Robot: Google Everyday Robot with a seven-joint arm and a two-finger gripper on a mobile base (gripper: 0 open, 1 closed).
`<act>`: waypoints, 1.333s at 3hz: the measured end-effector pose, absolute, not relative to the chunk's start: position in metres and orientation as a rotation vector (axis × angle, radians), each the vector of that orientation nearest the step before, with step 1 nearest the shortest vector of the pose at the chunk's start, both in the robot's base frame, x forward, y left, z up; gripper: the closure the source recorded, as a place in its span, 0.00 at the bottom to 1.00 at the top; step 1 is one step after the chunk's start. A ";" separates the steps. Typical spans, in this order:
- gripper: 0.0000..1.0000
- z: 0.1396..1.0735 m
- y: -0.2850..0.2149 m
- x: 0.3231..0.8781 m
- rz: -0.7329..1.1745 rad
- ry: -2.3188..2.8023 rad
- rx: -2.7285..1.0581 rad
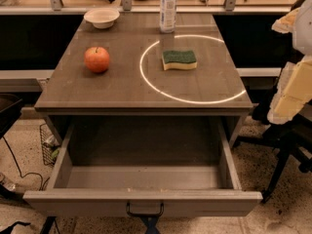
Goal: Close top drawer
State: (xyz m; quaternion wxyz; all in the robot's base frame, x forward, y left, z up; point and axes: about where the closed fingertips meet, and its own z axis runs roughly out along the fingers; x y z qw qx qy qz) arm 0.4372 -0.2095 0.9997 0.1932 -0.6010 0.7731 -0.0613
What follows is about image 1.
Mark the grey top drawer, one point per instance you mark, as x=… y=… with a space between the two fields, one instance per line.
x=184 y=162

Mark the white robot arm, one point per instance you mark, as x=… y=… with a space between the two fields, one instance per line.
x=294 y=87

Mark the green yellow sponge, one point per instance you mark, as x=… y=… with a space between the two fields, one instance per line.
x=181 y=60

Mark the red apple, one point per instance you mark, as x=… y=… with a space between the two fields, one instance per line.
x=97 y=59

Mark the white bowl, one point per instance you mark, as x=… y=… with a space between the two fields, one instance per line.
x=102 y=18

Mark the clear plastic water bottle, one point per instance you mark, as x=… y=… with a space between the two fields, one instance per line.
x=167 y=16

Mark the blue tape cross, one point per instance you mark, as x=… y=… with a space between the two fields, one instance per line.
x=151 y=225

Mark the black office chair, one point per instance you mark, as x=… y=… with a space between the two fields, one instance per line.
x=287 y=138

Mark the black bin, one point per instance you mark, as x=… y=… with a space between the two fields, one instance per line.
x=10 y=111

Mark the black drawer handle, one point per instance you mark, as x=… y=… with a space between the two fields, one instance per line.
x=145 y=209

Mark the black wire basket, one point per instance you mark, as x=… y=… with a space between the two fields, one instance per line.
x=49 y=146

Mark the metal railing frame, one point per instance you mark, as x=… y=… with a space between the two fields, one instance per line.
x=80 y=7

